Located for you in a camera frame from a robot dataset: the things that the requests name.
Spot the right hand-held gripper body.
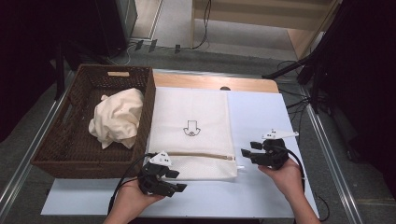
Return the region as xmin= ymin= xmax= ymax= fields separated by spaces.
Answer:
xmin=248 ymin=128 xmax=300 ymax=171

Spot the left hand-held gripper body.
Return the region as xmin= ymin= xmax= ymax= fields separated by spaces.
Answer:
xmin=137 ymin=150 xmax=178 ymax=198

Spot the white mesh laundry bag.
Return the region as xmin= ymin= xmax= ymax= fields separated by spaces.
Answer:
xmin=146 ymin=87 xmax=246 ymax=181

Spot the cream cloth garment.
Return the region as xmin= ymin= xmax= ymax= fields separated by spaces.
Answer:
xmin=88 ymin=87 xmax=146 ymax=150

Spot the brown wicker basket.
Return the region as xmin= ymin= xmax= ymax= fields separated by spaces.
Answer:
xmin=30 ymin=63 xmax=157 ymax=180

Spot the person's left hand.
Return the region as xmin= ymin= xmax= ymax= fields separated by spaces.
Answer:
xmin=116 ymin=178 xmax=165 ymax=217

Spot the person's right hand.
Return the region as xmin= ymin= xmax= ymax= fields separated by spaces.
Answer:
xmin=257 ymin=158 xmax=306 ymax=200

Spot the person's dark clothing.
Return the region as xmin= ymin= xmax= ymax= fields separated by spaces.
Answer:
xmin=127 ymin=218 xmax=261 ymax=224

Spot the black tripod stand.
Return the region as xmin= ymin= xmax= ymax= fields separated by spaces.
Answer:
xmin=261 ymin=46 xmax=331 ymax=115

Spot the black curtain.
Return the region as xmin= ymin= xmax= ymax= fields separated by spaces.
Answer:
xmin=311 ymin=0 xmax=396 ymax=200
xmin=0 ymin=0 xmax=104 ymax=144

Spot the light wooden furniture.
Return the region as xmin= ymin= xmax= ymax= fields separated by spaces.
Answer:
xmin=189 ymin=0 xmax=342 ymax=60

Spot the thin black stand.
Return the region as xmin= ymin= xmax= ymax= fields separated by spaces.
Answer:
xmin=54 ymin=40 xmax=82 ymax=101

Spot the dark cabinet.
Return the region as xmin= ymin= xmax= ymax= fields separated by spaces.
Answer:
xmin=94 ymin=0 xmax=138 ymax=59

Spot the right hand-held gripper cable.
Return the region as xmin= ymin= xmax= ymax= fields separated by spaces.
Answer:
xmin=279 ymin=144 xmax=331 ymax=222

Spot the hand-held gripper cable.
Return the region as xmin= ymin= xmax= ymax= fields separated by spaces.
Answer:
xmin=279 ymin=144 xmax=331 ymax=222
xmin=106 ymin=152 xmax=157 ymax=216

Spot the left hand-held gripper cable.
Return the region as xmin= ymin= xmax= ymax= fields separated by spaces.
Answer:
xmin=106 ymin=152 xmax=157 ymax=216

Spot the metal frame rail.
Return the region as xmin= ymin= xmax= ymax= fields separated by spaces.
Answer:
xmin=0 ymin=70 xmax=78 ymax=204
xmin=300 ymin=87 xmax=365 ymax=224

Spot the black floor cable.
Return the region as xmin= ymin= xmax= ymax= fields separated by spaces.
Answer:
xmin=276 ymin=60 xmax=302 ymax=72
xmin=285 ymin=95 xmax=312 ymax=110

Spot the white floor cable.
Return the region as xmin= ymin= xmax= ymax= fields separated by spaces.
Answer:
xmin=106 ymin=42 xmax=139 ymax=66

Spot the hanging black cable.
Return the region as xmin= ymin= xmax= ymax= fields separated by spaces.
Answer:
xmin=190 ymin=0 xmax=213 ymax=50

